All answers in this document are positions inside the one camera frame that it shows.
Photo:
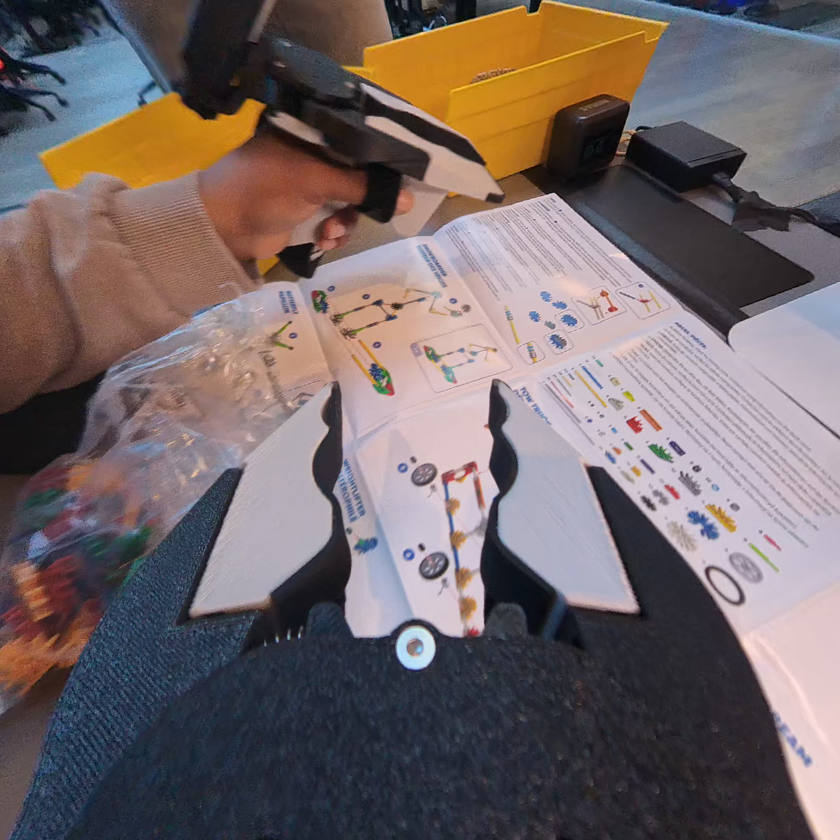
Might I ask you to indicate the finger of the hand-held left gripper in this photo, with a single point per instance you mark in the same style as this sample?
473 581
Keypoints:
426 124
472 184

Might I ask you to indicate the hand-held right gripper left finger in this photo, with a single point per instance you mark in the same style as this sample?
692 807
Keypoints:
275 525

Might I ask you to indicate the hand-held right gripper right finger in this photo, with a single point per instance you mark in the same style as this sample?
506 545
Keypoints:
558 525

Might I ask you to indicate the clear plastic bag of toy pieces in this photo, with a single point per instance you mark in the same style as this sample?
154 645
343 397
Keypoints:
151 426

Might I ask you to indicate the person's left forearm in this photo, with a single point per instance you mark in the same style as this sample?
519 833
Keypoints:
98 275

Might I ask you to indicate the black desk mat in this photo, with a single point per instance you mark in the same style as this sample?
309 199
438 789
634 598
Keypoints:
689 262

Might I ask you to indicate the person's left hand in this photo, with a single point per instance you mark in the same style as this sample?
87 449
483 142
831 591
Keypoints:
262 190

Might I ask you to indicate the black charger cube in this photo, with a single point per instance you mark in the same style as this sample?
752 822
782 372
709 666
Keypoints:
587 138

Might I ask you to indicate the yellow plastic bin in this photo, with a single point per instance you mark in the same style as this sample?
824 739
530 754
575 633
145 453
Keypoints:
131 144
544 65

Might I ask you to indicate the folded instruction sheet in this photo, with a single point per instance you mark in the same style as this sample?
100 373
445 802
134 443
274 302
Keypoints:
590 275

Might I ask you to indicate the black power adapter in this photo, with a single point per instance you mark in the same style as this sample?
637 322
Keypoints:
682 154

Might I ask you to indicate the black office chair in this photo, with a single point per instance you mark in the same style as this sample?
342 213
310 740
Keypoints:
26 65

